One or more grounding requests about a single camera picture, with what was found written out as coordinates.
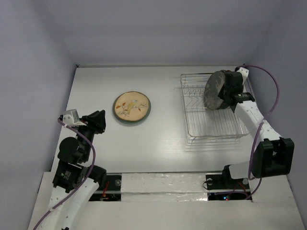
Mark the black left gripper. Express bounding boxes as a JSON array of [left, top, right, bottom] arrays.
[[76, 109, 106, 160]]

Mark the grey snowflake reindeer plate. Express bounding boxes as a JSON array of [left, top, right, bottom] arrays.
[[204, 70, 228, 110]]

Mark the beige bird pattern plate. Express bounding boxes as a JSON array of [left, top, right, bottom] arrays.
[[113, 91, 151, 113]]

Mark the teal blue plate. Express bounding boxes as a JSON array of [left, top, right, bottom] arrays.
[[113, 104, 151, 125]]

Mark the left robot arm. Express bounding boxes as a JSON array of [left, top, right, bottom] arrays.
[[34, 109, 107, 230]]

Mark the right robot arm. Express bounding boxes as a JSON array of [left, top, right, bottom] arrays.
[[219, 68, 295, 188]]

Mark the white foam strip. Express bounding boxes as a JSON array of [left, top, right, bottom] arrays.
[[120, 173, 208, 202]]

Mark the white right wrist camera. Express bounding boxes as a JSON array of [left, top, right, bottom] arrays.
[[235, 67, 249, 81]]

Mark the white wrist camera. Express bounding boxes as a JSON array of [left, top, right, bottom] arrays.
[[235, 67, 249, 81], [61, 109, 84, 127]]

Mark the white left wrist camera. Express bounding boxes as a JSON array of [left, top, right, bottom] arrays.
[[61, 109, 84, 127]]

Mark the wire dish rack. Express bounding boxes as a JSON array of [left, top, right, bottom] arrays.
[[180, 73, 249, 144]]

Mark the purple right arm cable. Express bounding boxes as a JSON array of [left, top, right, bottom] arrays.
[[239, 65, 281, 199]]

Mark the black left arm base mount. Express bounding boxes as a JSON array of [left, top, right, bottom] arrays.
[[89, 173, 122, 202]]

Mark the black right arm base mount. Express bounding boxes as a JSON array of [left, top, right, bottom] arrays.
[[202, 165, 249, 190]]

